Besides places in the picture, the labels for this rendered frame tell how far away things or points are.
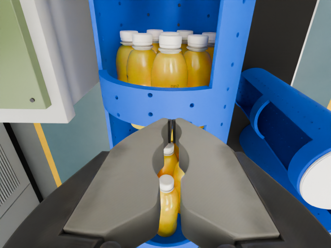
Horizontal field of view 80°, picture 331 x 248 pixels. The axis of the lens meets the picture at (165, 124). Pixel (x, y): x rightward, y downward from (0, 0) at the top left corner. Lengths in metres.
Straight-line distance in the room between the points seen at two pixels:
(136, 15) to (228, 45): 0.28
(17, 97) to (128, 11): 0.29
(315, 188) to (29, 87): 0.84
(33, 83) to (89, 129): 1.50
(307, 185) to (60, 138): 1.87
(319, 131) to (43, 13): 0.81
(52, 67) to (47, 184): 2.22
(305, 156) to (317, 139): 0.07
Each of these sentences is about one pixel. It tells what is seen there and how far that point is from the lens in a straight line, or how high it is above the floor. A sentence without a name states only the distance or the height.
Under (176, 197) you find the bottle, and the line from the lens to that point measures 0.54.
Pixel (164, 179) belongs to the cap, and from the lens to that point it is 0.52.
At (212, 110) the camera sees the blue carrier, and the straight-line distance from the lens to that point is 0.34.
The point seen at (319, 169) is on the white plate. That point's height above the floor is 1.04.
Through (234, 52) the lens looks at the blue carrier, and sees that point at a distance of 0.34.
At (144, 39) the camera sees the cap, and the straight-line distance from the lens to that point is 0.40.
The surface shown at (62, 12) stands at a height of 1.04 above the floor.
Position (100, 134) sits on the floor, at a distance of 1.90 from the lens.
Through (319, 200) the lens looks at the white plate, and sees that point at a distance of 0.89.
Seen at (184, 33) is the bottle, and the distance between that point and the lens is 0.50.
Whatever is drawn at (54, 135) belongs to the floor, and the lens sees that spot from 2.10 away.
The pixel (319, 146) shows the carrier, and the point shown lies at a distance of 0.78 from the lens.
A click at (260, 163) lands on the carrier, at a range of 1.39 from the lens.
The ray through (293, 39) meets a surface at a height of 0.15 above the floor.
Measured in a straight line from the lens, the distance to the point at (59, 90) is 0.45.
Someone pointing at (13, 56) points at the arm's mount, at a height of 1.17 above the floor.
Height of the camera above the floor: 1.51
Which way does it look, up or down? 61 degrees down
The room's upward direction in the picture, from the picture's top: 176 degrees counter-clockwise
